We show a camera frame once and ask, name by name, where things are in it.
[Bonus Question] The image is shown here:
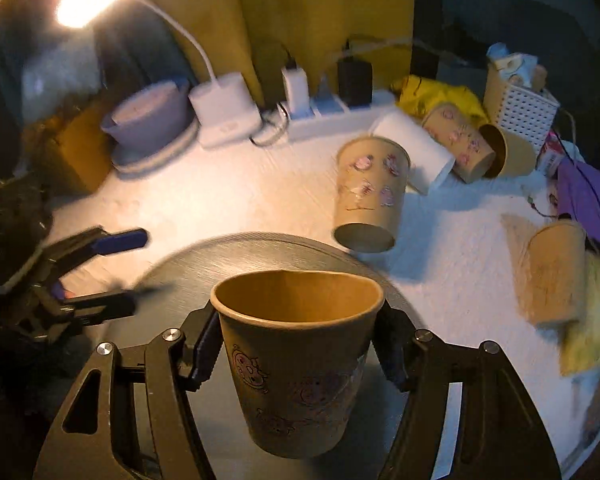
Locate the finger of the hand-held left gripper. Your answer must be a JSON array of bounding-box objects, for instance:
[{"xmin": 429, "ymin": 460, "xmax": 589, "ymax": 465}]
[
  {"xmin": 35, "ymin": 282, "xmax": 167, "ymax": 333},
  {"xmin": 42, "ymin": 227, "xmax": 149, "ymax": 283}
]

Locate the brown printed paper cup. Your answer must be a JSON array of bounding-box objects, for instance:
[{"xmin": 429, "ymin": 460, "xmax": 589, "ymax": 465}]
[
  {"xmin": 479, "ymin": 124, "xmax": 539, "ymax": 180},
  {"xmin": 210, "ymin": 270, "xmax": 385, "ymax": 459},
  {"xmin": 332, "ymin": 136, "xmax": 412, "ymax": 254},
  {"xmin": 519, "ymin": 220, "xmax": 589, "ymax": 329},
  {"xmin": 421, "ymin": 103, "xmax": 498, "ymax": 184}
]

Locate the grey round turntable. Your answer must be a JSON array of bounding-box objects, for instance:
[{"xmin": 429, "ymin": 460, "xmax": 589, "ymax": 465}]
[{"xmin": 129, "ymin": 232, "xmax": 433, "ymax": 480}]

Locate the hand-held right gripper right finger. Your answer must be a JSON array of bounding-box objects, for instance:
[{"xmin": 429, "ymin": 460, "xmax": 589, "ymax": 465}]
[{"xmin": 372, "ymin": 300, "xmax": 563, "ymax": 480}]

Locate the yellow cloth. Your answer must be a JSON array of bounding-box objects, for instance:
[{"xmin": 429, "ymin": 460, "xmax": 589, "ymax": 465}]
[{"xmin": 392, "ymin": 75, "xmax": 491, "ymax": 126}]

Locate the black charger plug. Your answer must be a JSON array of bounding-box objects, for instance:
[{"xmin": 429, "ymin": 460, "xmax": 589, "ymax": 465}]
[{"xmin": 337, "ymin": 57, "xmax": 375, "ymax": 106}]

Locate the white charger plug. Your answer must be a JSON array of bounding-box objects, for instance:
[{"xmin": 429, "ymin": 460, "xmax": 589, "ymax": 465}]
[{"xmin": 281, "ymin": 62, "xmax": 310, "ymax": 114}]

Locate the brown cardboard box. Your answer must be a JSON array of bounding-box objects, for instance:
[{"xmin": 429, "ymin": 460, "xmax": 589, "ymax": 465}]
[{"xmin": 22, "ymin": 105, "xmax": 114, "ymax": 196}]

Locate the small red white carton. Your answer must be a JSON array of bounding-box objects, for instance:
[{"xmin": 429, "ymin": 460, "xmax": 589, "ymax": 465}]
[{"xmin": 536, "ymin": 130, "xmax": 567, "ymax": 176}]

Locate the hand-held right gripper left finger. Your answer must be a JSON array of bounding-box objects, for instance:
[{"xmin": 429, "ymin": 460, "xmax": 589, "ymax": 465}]
[{"xmin": 32, "ymin": 306, "xmax": 226, "ymax": 480}]

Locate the white desk lamp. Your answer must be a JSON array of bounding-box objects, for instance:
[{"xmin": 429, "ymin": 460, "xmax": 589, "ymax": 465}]
[{"xmin": 55, "ymin": 0, "xmax": 264, "ymax": 149}]

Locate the white perforated basket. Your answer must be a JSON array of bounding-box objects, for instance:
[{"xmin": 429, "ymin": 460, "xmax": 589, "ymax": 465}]
[{"xmin": 482, "ymin": 57, "xmax": 561, "ymax": 134}]

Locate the yellow packet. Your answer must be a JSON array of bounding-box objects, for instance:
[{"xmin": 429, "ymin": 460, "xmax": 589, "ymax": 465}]
[{"xmin": 560, "ymin": 250, "xmax": 600, "ymax": 377}]

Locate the yellow curtain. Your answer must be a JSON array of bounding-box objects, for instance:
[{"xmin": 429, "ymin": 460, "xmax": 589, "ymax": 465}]
[{"xmin": 145, "ymin": 0, "xmax": 416, "ymax": 107}]

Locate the purple cloth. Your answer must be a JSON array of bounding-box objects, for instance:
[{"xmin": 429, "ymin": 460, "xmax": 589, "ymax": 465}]
[{"xmin": 555, "ymin": 157, "xmax": 600, "ymax": 252}]

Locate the white paper roll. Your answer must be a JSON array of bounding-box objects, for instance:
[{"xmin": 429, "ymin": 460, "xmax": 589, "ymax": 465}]
[{"xmin": 370, "ymin": 110, "xmax": 456, "ymax": 195}]

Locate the white power strip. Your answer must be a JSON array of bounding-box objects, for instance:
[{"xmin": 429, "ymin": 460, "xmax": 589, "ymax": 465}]
[{"xmin": 277, "ymin": 89, "xmax": 399, "ymax": 142}]

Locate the purple bowl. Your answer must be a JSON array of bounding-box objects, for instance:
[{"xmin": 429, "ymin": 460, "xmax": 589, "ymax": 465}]
[{"xmin": 101, "ymin": 79, "xmax": 191, "ymax": 149}]

